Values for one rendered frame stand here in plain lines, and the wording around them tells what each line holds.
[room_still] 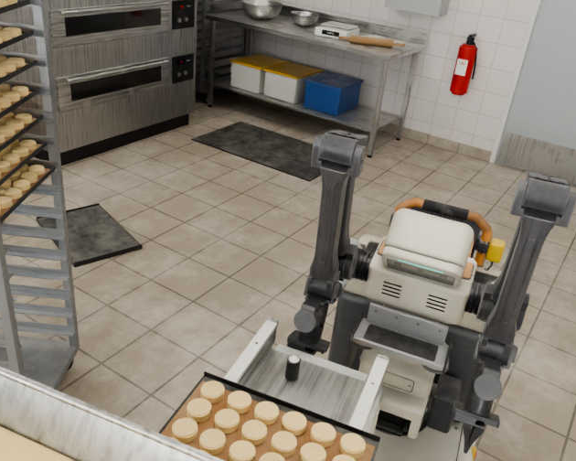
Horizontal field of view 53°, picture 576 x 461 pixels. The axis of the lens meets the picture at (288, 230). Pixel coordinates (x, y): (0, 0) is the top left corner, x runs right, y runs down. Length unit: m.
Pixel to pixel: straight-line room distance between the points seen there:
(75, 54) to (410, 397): 3.38
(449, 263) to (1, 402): 1.06
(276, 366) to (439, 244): 0.51
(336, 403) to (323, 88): 4.18
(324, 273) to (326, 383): 0.26
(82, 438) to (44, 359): 1.86
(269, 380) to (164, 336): 1.48
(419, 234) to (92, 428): 1.02
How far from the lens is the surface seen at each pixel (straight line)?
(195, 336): 2.84
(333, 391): 1.42
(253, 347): 1.41
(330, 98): 5.30
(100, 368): 2.71
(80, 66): 4.47
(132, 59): 4.78
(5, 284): 1.91
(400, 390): 1.84
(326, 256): 1.40
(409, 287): 1.61
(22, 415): 0.76
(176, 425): 1.21
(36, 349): 2.63
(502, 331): 1.37
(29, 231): 2.35
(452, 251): 1.50
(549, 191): 1.22
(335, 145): 1.25
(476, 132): 5.53
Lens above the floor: 1.82
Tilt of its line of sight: 29 degrees down
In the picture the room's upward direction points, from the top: 6 degrees clockwise
